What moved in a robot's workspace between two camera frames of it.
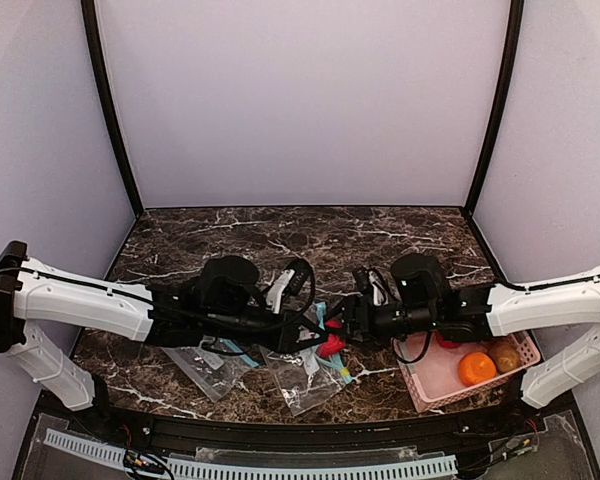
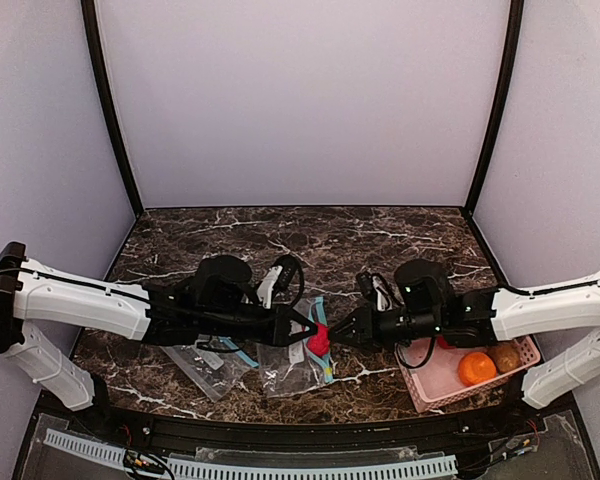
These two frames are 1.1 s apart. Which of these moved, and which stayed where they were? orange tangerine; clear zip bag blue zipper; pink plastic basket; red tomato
Moved: clear zip bag blue zipper
Stayed: red tomato; orange tangerine; pink plastic basket
